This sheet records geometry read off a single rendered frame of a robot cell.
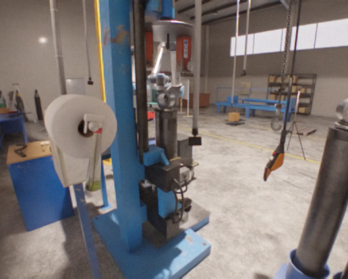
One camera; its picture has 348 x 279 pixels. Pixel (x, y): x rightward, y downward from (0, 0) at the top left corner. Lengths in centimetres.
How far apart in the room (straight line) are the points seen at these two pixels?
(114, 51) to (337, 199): 178
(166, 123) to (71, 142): 106
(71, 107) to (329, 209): 160
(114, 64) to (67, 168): 79
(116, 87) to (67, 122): 72
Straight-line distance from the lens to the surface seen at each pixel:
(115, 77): 147
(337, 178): 151
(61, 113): 81
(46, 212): 292
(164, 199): 162
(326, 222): 166
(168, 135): 176
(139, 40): 147
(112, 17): 154
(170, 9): 184
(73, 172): 116
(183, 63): 184
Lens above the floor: 171
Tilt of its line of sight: 16 degrees down
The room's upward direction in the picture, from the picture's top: straight up
